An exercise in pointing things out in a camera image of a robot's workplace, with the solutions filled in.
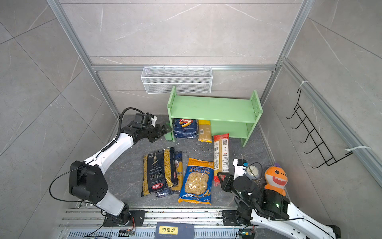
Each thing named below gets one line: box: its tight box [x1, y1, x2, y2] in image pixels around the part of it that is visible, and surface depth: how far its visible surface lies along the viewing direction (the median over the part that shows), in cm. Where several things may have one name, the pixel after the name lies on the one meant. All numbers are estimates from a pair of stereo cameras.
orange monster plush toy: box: [264, 162, 288, 197], surface depth 81 cm
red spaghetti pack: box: [213, 132, 230, 187], surface depth 73 cm
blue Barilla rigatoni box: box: [173, 118, 198, 139], surface depth 91 cm
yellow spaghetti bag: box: [197, 119, 213, 143], surface depth 92 cm
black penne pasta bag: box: [141, 146, 179, 198], surface depth 83 cm
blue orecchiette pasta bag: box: [178, 157, 215, 206], surface depth 83 cm
